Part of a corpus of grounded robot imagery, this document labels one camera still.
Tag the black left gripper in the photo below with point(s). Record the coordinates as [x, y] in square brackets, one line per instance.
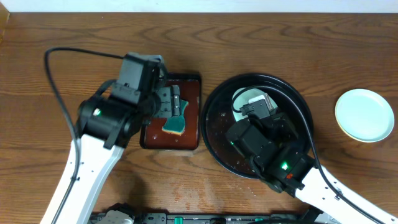
[172, 98]

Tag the round black tray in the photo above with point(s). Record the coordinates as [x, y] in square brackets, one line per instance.
[217, 117]

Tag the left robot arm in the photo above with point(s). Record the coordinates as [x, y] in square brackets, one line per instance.
[99, 138]

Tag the mint plate small red stain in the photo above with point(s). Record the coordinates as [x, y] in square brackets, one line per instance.
[247, 97]

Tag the yellow plate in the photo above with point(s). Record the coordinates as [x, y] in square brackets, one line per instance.
[344, 131]

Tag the black rectangular water tray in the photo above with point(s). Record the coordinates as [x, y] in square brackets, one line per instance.
[155, 136]

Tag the mint plate long red stain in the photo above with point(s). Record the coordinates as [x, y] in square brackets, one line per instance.
[364, 115]

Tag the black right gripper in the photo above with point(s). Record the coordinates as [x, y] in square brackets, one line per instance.
[283, 124]

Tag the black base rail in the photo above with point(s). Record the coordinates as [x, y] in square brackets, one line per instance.
[123, 213]

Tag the green yellow sponge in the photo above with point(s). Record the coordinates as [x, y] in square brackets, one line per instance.
[176, 125]

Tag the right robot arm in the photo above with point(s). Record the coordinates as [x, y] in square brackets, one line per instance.
[278, 156]

